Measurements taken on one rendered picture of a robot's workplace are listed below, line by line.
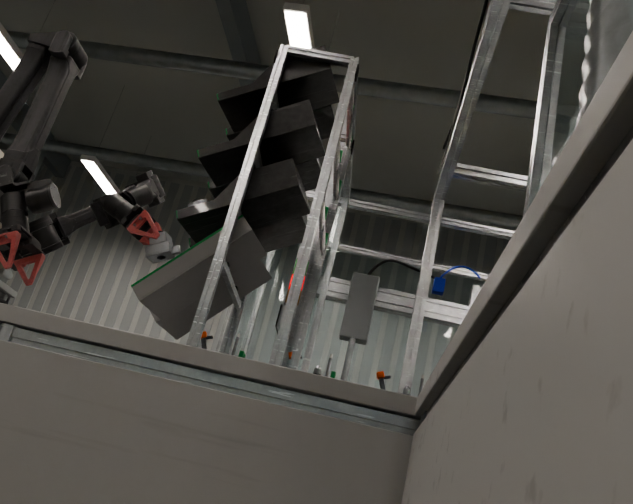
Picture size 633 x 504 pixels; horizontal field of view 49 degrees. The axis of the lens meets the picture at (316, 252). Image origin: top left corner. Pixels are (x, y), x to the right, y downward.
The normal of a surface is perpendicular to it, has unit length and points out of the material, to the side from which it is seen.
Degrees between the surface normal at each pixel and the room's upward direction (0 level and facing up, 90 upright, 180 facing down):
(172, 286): 135
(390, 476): 90
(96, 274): 90
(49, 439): 90
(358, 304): 90
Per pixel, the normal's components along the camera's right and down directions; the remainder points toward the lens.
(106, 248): -0.09, -0.41
